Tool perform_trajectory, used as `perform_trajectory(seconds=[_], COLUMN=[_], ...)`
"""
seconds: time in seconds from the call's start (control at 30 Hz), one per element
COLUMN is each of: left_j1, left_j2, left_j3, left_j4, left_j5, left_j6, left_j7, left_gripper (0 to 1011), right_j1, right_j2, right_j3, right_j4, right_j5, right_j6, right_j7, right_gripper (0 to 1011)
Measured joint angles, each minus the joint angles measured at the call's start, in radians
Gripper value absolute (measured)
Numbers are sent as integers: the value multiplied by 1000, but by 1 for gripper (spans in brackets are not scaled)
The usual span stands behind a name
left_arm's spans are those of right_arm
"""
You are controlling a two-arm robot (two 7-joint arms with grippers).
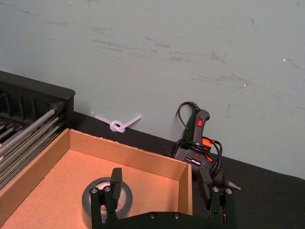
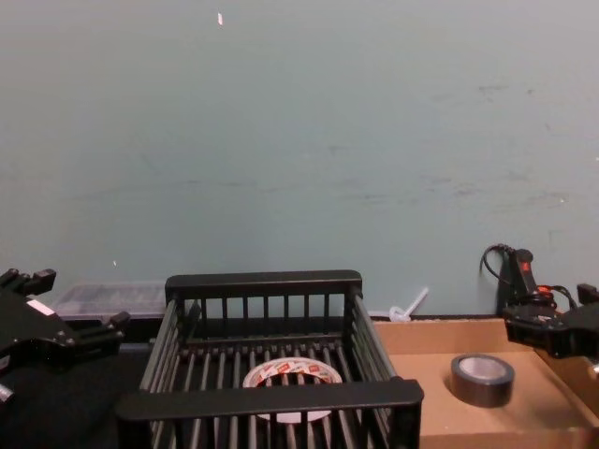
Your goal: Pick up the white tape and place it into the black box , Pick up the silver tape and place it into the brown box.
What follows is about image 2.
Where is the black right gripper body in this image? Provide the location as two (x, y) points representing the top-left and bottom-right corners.
(545, 303), (599, 361)

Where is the white tape roll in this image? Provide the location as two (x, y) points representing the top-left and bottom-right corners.
(242, 356), (331, 425)

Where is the white three-armed plastic piece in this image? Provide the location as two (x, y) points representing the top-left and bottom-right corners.
(368, 285), (430, 324)

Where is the clear plastic case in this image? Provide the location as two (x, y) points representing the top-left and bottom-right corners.
(49, 281), (168, 322)

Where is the silver tape roll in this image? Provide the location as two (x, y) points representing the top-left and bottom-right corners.
(449, 353), (517, 408)

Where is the black corded tool red switch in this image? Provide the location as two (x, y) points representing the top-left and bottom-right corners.
(494, 248), (575, 319)

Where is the black tool power cord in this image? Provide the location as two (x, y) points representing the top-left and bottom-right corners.
(480, 243), (514, 284)

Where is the shallow brown cardboard tray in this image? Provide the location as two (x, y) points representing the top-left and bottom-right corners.
(372, 315), (599, 449)

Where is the black rack with steel bars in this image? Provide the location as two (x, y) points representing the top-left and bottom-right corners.
(114, 268), (425, 449)

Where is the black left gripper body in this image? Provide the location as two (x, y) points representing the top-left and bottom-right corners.
(0, 290), (77, 375)

